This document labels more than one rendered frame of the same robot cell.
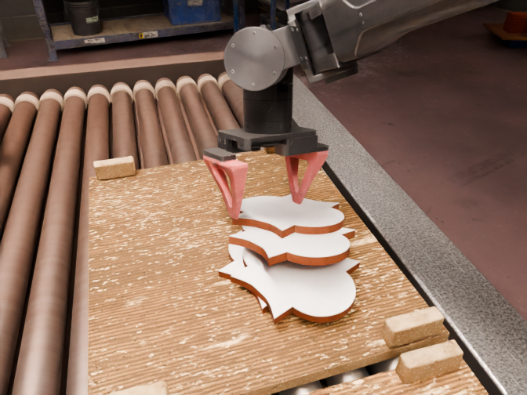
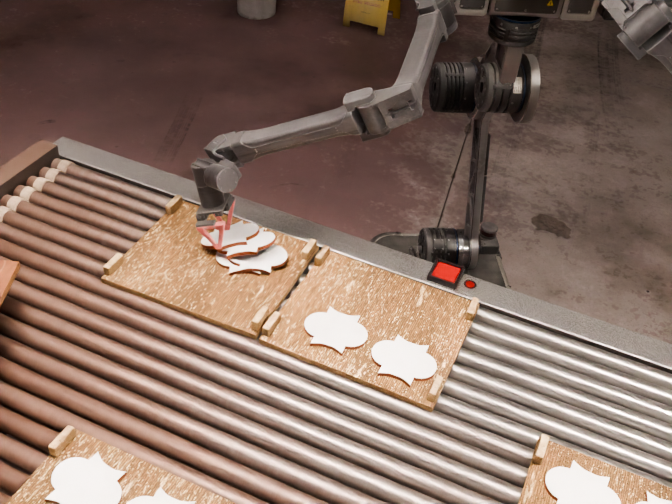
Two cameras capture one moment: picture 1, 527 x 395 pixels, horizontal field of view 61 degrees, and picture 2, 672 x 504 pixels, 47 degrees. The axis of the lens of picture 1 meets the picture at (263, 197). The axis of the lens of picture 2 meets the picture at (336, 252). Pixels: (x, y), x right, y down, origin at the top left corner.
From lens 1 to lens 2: 1.48 m
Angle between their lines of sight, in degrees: 42
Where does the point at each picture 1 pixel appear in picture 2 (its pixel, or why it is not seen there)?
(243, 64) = (224, 184)
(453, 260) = (295, 220)
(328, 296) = (278, 255)
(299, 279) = (263, 256)
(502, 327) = (329, 235)
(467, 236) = not seen: hidden behind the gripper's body
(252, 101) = (210, 194)
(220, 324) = (251, 288)
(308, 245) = (260, 241)
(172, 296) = (223, 291)
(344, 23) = (246, 152)
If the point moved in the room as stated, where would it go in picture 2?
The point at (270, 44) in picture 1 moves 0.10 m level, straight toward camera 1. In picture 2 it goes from (232, 172) to (263, 191)
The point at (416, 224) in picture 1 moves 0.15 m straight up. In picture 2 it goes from (269, 213) to (270, 167)
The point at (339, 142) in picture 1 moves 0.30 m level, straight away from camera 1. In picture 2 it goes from (189, 187) to (137, 138)
